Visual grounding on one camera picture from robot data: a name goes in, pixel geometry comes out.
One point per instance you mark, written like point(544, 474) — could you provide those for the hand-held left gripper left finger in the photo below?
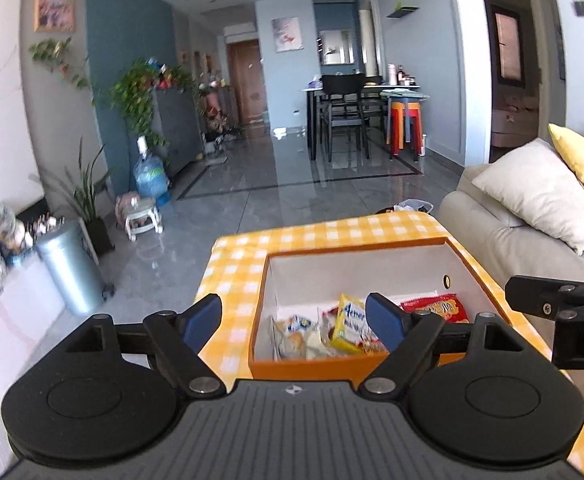
point(202, 322)

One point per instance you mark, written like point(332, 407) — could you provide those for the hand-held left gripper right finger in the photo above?
point(384, 322)

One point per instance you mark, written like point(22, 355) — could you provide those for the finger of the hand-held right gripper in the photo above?
point(536, 292)

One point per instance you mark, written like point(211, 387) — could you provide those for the yellow green biscuit packet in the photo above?
point(349, 325)

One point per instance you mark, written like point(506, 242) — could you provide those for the large red snack packet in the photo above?
point(436, 307)

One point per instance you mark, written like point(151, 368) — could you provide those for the orange cardboard box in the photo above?
point(351, 270)

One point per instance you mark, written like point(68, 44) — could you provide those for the clear snack packet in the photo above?
point(292, 335)

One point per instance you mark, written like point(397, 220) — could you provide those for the beige sofa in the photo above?
point(496, 235)

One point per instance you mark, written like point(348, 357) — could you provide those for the yellow checkered tablecloth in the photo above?
point(242, 255)

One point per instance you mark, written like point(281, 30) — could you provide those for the white pillow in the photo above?
point(536, 190)

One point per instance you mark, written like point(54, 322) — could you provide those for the small bin with plastic bag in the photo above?
point(406, 206)

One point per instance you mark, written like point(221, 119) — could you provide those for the white rolling stool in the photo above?
point(142, 217)

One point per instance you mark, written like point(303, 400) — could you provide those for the potted long-leaf plant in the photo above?
point(99, 235)

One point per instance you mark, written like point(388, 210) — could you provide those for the silver trash can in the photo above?
point(69, 270)

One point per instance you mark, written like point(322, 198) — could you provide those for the blue water jug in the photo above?
point(149, 177)

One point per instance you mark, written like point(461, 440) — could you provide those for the white low cabinet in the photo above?
point(12, 340)

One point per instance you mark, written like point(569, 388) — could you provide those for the stacked orange stools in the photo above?
point(404, 125)

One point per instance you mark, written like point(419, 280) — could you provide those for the grey cabinet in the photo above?
point(177, 125)

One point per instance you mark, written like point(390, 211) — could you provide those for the toy figure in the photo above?
point(214, 110)

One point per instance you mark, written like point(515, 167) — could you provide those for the black dining chair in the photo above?
point(344, 90)

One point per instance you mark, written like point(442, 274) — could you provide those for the trailing ivy plant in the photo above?
point(134, 95)

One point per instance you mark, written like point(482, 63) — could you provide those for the dining table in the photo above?
point(312, 91)

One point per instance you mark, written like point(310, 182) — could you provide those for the brown wooden door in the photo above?
point(244, 82)

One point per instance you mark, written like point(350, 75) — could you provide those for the bottles on dining table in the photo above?
point(394, 75)

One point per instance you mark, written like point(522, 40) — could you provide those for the white standing air conditioner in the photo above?
point(367, 40)

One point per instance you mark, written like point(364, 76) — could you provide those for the pale wall picture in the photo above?
point(287, 35)

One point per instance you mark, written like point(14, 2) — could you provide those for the wall hanging vine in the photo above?
point(57, 60)

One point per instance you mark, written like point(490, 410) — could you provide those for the black wall shelf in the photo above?
point(401, 11)

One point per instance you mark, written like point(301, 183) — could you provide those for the orange framed wall picture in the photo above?
point(54, 11)

